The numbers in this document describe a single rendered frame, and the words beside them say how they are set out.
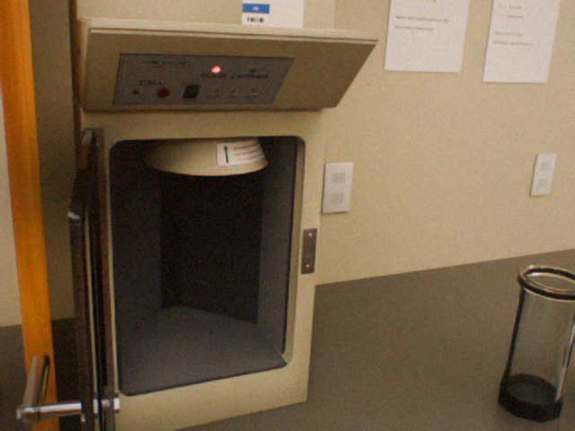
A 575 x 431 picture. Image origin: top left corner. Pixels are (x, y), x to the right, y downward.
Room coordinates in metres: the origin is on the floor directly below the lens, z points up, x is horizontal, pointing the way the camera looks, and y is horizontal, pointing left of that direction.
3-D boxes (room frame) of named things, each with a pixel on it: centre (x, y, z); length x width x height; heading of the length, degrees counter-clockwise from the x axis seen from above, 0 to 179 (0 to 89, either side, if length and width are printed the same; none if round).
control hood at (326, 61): (0.71, 0.08, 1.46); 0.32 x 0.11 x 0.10; 115
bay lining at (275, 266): (0.87, 0.16, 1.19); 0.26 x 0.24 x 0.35; 115
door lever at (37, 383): (0.46, 0.20, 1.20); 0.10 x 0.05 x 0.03; 17
